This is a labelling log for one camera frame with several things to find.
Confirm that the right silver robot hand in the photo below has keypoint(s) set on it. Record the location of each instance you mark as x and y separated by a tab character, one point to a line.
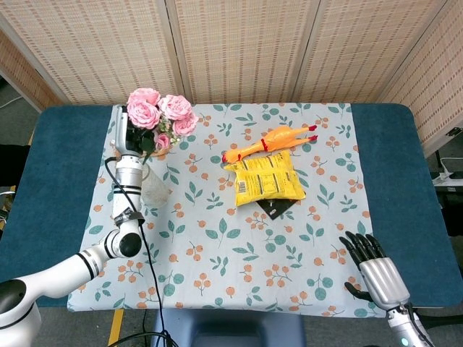
380	274

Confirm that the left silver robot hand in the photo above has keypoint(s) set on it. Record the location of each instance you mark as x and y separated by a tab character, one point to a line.
122	133

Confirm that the pink rose bouquet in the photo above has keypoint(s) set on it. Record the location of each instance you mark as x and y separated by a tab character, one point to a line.
144	114

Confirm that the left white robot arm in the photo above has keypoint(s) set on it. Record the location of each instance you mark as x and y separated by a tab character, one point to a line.
124	188

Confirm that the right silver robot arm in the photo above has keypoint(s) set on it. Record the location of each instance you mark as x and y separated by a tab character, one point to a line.
407	327

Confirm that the transparent textured glass vase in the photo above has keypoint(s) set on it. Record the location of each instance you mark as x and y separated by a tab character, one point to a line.
155	191

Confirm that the teal blue table cover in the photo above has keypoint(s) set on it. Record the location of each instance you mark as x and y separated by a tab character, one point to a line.
54	188

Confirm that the black chair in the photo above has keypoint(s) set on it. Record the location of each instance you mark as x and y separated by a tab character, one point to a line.
12	164

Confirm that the white power strip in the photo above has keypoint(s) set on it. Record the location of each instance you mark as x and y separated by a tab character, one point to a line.
445	176

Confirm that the black card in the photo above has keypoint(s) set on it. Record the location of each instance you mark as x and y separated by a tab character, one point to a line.
276	209

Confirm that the yellow snack bag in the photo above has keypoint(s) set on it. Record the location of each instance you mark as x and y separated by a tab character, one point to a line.
266	180

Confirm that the leaf and fruit print tablecloth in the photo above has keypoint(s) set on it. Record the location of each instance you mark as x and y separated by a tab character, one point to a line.
231	260

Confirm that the woven bamboo folding screen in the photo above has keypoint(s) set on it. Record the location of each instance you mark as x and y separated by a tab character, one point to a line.
246	47

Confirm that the orange rubber chicken toy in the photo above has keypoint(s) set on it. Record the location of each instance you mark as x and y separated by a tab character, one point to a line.
278	138

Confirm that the blue grey stool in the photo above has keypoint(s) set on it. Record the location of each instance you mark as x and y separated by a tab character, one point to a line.
231	332

